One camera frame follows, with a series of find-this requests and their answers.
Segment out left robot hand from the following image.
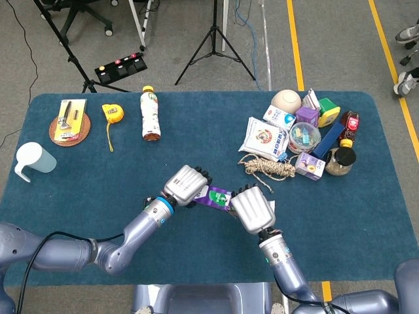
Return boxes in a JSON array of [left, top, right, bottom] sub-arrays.
[[162, 164, 213, 209]]

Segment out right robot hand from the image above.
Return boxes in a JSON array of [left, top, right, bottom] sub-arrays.
[[228, 183, 283, 241]]

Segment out purple and green packet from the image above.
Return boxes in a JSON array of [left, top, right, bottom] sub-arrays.
[[192, 184, 237, 217]]

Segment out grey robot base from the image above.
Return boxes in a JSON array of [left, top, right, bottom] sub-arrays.
[[130, 283, 272, 314]]

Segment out dark blue long box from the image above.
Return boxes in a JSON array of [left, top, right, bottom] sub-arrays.
[[310, 121, 346, 160]]

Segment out small purple box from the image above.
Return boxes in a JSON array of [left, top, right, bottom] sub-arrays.
[[295, 105, 321, 128]]

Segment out purple drink carton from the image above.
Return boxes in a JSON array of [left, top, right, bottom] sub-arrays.
[[294, 152, 327, 181]]

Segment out white flour bag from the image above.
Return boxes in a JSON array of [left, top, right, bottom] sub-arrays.
[[238, 116, 291, 162]]

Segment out tea bottle white label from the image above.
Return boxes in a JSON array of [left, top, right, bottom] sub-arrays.
[[139, 85, 162, 142]]

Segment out blue table mat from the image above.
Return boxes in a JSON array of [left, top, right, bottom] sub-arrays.
[[0, 90, 413, 288]]

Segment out clear tub of clips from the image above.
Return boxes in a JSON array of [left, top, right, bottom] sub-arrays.
[[287, 121, 322, 154]]

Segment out white blue carton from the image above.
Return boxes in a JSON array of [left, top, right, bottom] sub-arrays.
[[263, 104, 297, 131]]

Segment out grain jar black lid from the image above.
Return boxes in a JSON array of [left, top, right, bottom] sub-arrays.
[[325, 146, 357, 177]]

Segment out yellow tape measure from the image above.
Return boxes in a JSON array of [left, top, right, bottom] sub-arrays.
[[101, 103, 125, 153]]

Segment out beige bowl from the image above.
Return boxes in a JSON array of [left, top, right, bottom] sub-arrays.
[[270, 89, 302, 115]]

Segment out round woven coaster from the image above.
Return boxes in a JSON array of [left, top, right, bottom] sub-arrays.
[[48, 113, 92, 147]]

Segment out yellow container green lid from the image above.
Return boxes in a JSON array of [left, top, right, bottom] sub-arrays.
[[317, 97, 341, 128]]

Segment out white purple pouch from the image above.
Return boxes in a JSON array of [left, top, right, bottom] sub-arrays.
[[301, 88, 321, 111]]

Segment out dark bottle red label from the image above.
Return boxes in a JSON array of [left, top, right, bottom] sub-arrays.
[[338, 110, 361, 148]]

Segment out yellow razor blister pack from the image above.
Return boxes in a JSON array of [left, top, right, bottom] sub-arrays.
[[54, 99, 88, 143]]

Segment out black foot pedal board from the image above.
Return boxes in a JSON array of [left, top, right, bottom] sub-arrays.
[[94, 52, 148, 84]]

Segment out white plastic pitcher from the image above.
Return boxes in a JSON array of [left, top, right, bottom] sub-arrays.
[[14, 141, 58, 183]]

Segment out black tripod stand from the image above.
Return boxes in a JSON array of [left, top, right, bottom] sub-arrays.
[[174, 0, 257, 86]]

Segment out black light stand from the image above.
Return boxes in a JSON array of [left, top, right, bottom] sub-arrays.
[[32, 0, 130, 94]]

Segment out grey sneaker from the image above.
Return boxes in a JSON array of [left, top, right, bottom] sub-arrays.
[[392, 70, 419, 97], [394, 24, 419, 45]]

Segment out black office chair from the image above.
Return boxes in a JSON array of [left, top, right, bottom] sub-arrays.
[[41, 0, 119, 45]]

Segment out coiled beige rope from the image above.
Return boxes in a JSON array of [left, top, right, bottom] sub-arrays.
[[237, 153, 297, 194]]

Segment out white straight frame leg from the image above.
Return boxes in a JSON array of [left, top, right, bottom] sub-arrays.
[[221, 0, 229, 52]]

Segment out white slanted frame leg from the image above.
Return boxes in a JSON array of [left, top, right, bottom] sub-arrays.
[[127, 0, 153, 52]]

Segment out blue floor cable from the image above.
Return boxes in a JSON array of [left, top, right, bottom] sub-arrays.
[[235, 0, 263, 91]]

